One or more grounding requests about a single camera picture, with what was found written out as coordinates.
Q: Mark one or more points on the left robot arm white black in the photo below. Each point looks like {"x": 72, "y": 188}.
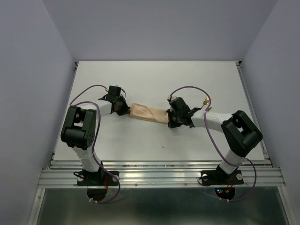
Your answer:
{"x": 82, "y": 124}

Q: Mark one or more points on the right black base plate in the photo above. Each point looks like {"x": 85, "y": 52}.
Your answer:
{"x": 213, "y": 177}

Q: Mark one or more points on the gold fork black handle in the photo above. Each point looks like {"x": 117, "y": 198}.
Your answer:
{"x": 205, "y": 102}

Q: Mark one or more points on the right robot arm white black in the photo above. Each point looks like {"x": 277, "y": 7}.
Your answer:
{"x": 241, "y": 134}

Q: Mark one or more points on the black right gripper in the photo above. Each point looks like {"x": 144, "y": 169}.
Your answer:
{"x": 172, "y": 124}

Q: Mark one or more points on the aluminium rail frame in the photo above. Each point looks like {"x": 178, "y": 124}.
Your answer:
{"x": 163, "y": 192}

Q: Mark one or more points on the peach cloth napkin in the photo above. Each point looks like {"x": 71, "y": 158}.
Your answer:
{"x": 143, "y": 112}

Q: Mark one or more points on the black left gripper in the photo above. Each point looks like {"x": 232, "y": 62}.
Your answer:
{"x": 125, "y": 109}

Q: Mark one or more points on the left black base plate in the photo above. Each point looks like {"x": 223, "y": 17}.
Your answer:
{"x": 88, "y": 179}

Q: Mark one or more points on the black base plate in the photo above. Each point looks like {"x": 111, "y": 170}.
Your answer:
{"x": 213, "y": 177}
{"x": 88, "y": 179}

